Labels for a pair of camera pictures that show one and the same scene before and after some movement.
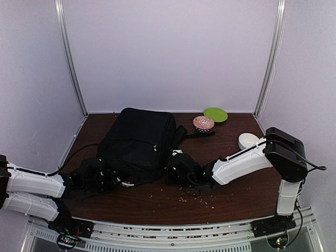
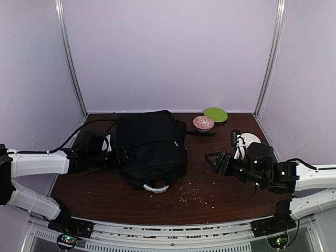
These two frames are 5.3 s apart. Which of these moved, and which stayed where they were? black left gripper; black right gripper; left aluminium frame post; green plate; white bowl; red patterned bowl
Moved: black left gripper; black right gripper
Stayed: red patterned bowl; white bowl; left aluminium frame post; green plate
